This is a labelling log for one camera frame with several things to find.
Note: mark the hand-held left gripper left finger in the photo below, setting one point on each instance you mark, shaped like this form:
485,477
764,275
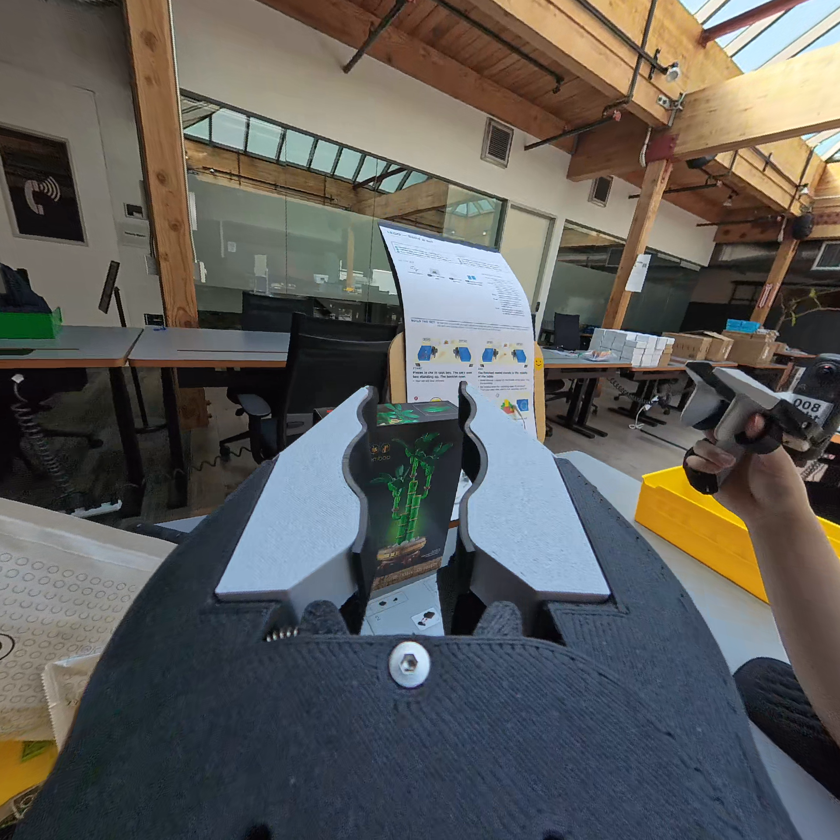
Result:
295,525

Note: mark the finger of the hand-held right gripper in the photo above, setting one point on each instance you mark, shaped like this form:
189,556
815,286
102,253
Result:
699,403
745,390

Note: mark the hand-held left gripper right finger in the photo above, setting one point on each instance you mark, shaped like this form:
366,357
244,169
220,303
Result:
531,525

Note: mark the yellow plastic bin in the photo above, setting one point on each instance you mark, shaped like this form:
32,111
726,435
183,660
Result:
16,771
695,525

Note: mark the person's right forearm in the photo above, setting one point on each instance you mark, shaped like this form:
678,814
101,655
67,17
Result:
794,590

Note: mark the person's right hand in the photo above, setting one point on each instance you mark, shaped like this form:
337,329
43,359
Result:
768,485

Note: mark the cardboard box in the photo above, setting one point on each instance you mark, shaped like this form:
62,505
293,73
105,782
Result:
695,346
751,351

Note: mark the stack of blue boxes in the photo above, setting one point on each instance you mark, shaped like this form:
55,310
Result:
741,327

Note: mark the stack of white boxes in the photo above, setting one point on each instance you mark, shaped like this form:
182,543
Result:
630,348

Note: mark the black bamboo set box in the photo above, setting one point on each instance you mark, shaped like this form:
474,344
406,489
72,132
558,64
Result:
413,499

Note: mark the instruction booklet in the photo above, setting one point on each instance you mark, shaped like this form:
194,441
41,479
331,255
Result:
400,613

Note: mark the grey office table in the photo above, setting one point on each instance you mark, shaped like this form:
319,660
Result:
65,341
197,344
564,358

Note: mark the white paper notice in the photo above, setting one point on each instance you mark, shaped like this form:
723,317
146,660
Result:
638,272

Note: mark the black mesh office chair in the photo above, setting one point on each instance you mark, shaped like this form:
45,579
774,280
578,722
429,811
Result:
275,312
328,374

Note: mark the wooden sheet stand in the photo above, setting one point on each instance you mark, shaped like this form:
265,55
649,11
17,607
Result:
396,367

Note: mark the white power strip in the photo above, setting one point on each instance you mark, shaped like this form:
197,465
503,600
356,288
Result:
98,508

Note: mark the large white paper bag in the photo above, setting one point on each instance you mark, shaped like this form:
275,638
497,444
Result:
65,590

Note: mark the printed instruction sheet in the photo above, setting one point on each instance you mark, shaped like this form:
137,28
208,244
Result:
459,295

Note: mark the black wrist rest cushion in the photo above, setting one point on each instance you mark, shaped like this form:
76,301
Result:
781,715

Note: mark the small white paper bag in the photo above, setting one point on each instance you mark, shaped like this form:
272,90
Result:
65,695

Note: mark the black monitor on stand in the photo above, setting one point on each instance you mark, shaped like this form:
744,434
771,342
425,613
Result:
109,285

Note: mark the green plastic bin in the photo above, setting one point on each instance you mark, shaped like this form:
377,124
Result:
26,325

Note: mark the lime green brick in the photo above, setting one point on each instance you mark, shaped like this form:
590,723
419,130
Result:
39,750

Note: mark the black phone sign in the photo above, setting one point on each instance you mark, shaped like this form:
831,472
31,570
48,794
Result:
39,190

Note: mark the wooden support post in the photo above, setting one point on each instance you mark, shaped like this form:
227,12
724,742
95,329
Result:
636,243
157,197
774,282

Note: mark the white wall vent grille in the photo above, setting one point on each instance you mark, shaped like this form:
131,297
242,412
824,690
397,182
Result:
601,190
497,142

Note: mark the white wall label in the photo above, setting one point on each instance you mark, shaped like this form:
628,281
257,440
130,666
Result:
134,236

